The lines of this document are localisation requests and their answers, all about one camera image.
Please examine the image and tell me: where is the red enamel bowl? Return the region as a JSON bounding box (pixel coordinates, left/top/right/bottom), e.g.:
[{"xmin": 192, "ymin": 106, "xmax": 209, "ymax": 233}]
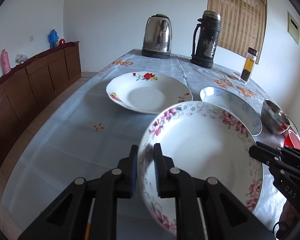
[{"xmin": 283, "ymin": 128, "xmax": 300, "ymax": 150}]

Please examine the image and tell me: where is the stainless steel bowl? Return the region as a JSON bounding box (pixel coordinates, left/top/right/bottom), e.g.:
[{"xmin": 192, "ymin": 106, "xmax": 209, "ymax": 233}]
[{"xmin": 261, "ymin": 99, "xmax": 290, "ymax": 134}]

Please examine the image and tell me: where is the pink floral white plate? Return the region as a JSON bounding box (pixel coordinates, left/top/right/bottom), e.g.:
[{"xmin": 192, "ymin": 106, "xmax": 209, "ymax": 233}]
[{"xmin": 137, "ymin": 101, "xmax": 263, "ymax": 236}]

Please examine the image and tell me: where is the blue patterned white plate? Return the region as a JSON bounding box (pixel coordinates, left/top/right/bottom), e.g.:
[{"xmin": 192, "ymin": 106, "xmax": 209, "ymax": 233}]
[{"xmin": 200, "ymin": 86, "xmax": 262, "ymax": 136}]

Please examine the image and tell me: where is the red flower white plate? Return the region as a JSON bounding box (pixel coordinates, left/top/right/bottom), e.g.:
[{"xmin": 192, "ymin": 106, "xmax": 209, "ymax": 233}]
[{"xmin": 106, "ymin": 72, "xmax": 193, "ymax": 114}]

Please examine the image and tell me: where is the right hand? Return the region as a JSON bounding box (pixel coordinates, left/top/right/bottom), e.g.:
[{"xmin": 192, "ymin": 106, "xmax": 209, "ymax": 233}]
[{"xmin": 276, "ymin": 200, "xmax": 300, "ymax": 239}]

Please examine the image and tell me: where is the light blue printed tablecloth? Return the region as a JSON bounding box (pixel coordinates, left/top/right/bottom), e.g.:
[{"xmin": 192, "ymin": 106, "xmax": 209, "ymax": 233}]
[{"xmin": 2, "ymin": 50, "xmax": 286, "ymax": 239}]

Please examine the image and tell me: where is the glass tea bottle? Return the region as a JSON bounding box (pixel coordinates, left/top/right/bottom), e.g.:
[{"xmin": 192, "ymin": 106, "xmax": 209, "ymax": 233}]
[{"xmin": 239, "ymin": 47, "xmax": 258, "ymax": 83}]

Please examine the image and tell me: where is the brown wooden sideboard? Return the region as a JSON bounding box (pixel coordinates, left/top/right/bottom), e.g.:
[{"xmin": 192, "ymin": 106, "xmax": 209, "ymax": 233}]
[{"xmin": 0, "ymin": 41, "xmax": 81, "ymax": 167}]

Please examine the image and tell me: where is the bamboo window blind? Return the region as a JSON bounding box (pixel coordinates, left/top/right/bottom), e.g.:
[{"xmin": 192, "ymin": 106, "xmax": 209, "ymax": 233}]
[{"xmin": 207, "ymin": 0, "xmax": 267, "ymax": 63}]

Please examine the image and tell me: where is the black worn thermos flask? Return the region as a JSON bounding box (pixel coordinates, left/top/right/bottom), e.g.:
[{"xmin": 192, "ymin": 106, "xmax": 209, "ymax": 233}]
[{"xmin": 191, "ymin": 10, "xmax": 222, "ymax": 69}]

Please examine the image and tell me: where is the clear plastic bag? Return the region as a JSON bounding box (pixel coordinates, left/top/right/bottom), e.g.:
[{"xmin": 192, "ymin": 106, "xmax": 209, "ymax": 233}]
[{"xmin": 15, "ymin": 54, "xmax": 28, "ymax": 64}]

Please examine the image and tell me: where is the pink thermos jug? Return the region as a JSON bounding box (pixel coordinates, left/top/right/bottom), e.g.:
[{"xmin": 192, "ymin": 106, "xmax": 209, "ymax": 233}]
[{"xmin": 0, "ymin": 49, "xmax": 11, "ymax": 75}]

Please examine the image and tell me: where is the small red object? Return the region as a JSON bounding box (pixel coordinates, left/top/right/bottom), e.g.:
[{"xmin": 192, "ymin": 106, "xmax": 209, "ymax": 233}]
[{"xmin": 59, "ymin": 38, "xmax": 66, "ymax": 46}]

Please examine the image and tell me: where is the blue thermos jug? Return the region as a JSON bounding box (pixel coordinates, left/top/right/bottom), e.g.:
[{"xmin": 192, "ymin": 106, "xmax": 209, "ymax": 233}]
[{"xmin": 48, "ymin": 29, "xmax": 59, "ymax": 49}]

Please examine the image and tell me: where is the stainless steel electric kettle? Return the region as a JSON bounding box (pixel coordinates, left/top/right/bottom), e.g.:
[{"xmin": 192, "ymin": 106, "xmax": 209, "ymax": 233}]
[{"xmin": 141, "ymin": 14, "xmax": 172, "ymax": 59}]

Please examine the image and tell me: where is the wall electrical panel box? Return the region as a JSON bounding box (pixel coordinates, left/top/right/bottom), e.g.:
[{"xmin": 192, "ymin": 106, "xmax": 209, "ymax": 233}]
[{"xmin": 287, "ymin": 11, "xmax": 299, "ymax": 45}]

